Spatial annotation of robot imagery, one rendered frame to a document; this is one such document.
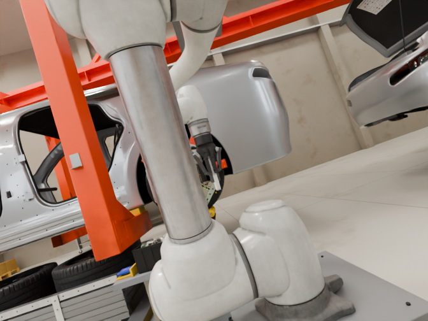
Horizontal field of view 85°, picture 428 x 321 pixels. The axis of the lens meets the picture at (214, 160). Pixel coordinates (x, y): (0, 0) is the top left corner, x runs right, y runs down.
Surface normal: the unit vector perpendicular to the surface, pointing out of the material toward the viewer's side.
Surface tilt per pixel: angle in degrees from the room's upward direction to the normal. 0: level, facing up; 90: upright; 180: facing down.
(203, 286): 104
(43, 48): 90
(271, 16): 90
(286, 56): 90
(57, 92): 90
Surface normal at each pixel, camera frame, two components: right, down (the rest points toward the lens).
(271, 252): 0.02, -0.25
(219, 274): 0.35, 0.03
